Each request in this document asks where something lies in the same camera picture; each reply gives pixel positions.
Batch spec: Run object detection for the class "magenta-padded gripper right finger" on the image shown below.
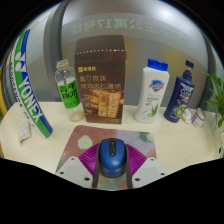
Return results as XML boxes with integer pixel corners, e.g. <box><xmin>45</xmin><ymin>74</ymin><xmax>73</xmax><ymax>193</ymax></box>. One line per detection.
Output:
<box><xmin>124</xmin><ymin>143</ymin><xmax>167</xmax><ymax>190</ymax></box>

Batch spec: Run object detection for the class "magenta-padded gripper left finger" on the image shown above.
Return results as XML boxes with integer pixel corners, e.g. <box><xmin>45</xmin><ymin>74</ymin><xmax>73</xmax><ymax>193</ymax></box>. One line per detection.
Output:
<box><xmin>54</xmin><ymin>143</ymin><xmax>101</xmax><ymax>190</ymax></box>

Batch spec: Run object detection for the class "blue computer mouse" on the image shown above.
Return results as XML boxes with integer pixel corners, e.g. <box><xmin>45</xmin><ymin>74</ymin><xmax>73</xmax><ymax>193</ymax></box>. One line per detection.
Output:
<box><xmin>97</xmin><ymin>137</ymin><xmax>128</xmax><ymax>179</ymax></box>

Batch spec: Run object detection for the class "pastel floral mouse pad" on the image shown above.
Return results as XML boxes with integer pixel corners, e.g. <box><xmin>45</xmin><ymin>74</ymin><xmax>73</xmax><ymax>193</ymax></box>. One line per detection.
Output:
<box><xmin>54</xmin><ymin>124</ymin><xmax>158</xmax><ymax>191</ymax></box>

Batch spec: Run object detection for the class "crumpled white tissue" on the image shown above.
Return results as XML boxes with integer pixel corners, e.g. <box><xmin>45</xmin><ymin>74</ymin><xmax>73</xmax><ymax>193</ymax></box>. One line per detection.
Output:
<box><xmin>180</xmin><ymin>108</ymin><xmax>193</xmax><ymax>125</ymax></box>

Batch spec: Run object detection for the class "white bottle blue cap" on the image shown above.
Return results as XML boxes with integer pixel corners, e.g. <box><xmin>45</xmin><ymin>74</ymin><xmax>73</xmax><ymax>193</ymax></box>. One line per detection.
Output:
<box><xmin>134</xmin><ymin>58</ymin><xmax>171</xmax><ymax>124</ymax></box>

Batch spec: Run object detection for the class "clear bottle green label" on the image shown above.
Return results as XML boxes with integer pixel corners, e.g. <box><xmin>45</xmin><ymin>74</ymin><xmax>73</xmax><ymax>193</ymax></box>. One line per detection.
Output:
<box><xmin>54</xmin><ymin>59</ymin><xmax>85</xmax><ymax>123</ymax></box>

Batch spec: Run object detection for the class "dark blue pump bottle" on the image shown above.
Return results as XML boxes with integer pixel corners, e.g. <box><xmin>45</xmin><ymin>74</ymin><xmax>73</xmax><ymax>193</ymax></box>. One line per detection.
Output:
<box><xmin>163</xmin><ymin>59</ymin><xmax>196</xmax><ymax>124</ymax></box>

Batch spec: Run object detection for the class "brown snack box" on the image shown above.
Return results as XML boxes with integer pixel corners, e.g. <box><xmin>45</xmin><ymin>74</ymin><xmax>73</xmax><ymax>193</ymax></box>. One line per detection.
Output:
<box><xmin>73</xmin><ymin>34</ymin><xmax>128</xmax><ymax>125</ymax></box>

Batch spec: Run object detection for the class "white green shuttlecock tube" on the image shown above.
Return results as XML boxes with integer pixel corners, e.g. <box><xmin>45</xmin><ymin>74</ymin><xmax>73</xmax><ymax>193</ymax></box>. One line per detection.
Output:
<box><xmin>5</xmin><ymin>29</ymin><xmax>54</xmax><ymax>139</ymax></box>

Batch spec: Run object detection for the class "green plant white pot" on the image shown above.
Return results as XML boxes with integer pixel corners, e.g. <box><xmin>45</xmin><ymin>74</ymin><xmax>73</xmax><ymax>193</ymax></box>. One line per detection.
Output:
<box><xmin>203</xmin><ymin>71</ymin><xmax>224</xmax><ymax>148</ymax></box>

